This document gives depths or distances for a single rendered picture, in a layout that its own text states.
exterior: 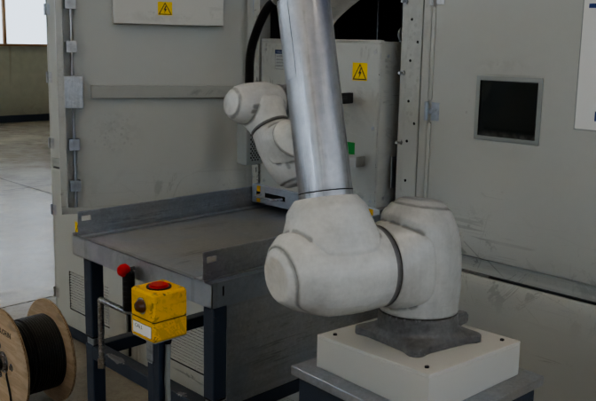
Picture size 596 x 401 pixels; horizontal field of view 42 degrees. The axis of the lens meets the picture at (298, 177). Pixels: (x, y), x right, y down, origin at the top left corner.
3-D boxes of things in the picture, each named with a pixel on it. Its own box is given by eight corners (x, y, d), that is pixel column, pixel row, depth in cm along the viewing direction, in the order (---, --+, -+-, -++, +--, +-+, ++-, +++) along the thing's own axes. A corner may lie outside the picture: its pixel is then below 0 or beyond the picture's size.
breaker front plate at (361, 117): (372, 213, 221) (378, 42, 213) (258, 189, 255) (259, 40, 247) (375, 212, 222) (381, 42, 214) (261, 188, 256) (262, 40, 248)
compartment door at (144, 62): (59, 210, 250) (52, -28, 237) (248, 200, 272) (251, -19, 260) (61, 215, 244) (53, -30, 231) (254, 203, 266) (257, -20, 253)
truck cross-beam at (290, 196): (379, 231, 220) (380, 209, 219) (251, 200, 258) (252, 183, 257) (389, 228, 223) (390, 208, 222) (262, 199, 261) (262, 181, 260)
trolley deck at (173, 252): (212, 310, 175) (212, 283, 174) (72, 254, 218) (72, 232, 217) (400, 256, 222) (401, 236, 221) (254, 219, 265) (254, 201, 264)
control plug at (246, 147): (246, 166, 242) (247, 109, 240) (236, 163, 246) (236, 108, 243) (264, 163, 248) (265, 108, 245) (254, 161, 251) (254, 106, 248)
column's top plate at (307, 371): (544, 385, 153) (545, 375, 152) (429, 443, 130) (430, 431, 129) (406, 334, 179) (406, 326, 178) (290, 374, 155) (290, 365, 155)
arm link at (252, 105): (256, 96, 208) (276, 138, 204) (210, 98, 197) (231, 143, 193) (278, 73, 201) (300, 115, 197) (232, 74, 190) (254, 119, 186)
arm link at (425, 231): (477, 313, 150) (482, 200, 147) (402, 326, 141) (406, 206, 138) (423, 293, 164) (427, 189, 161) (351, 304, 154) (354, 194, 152)
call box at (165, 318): (153, 345, 151) (152, 294, 149) (130, 334, 156) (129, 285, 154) (187, 335, 156) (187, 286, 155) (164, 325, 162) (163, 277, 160)
